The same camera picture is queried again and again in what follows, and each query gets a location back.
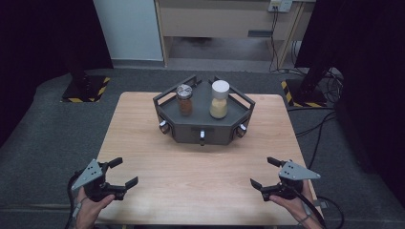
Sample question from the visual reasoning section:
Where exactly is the black floor cable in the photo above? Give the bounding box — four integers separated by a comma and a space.
294, 109, 338, 173

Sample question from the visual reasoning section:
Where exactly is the hand-held gripper cable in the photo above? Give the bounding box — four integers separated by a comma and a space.
65, 171, 84, 229
290, 184, 346, 229

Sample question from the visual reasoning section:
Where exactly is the light wooden cabinet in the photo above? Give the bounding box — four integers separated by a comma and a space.
154, 0, 318, 70

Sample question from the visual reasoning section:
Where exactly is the person's right hand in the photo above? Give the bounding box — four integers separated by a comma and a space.
268, 180, 320, 229

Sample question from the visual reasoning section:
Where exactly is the white wall panel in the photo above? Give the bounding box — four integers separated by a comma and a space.
93, 0, 164, 62

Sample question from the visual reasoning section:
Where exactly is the tangle of black cables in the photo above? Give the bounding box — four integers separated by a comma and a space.
320, 68, 346, 103

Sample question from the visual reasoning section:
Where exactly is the black curtain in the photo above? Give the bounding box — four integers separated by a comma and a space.
0, 0, 115, 144
294, 0, 405, 208

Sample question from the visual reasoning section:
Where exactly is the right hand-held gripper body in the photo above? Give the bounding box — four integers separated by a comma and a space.
260, 160, 322, 202

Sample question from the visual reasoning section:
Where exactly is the person's left hand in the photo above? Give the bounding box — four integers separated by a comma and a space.
75, 186, 116, 229

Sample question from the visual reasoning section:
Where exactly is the right hand-held gripper cable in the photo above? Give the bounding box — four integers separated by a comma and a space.
290, 184, 346, 229

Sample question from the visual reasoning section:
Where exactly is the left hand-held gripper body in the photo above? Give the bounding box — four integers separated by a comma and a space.
71, 158, 128, 203

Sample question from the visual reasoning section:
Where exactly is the black stand base striped tape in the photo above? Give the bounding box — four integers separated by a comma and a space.
60, 74, 111, 103
280, 79, 329, 108

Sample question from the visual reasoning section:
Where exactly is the white power outlet strip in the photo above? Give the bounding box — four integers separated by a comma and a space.
267, 0, 293, 13

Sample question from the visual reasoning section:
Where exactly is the left hand-held gripper cable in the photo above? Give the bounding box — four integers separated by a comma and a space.
65, 171, 84, 229

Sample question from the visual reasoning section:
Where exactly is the white-lidded beige powder jar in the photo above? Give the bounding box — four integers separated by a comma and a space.
209, 79, 230, 119

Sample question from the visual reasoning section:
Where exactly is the black corner rack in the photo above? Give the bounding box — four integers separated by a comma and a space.
152, 74, 256, 147

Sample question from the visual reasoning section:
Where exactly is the silver-lidded brown spice jar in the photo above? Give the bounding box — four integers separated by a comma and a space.
176, 84, 194, 116

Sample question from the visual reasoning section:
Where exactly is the black outlet cable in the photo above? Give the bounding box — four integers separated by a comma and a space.
268, 10, 282, 73

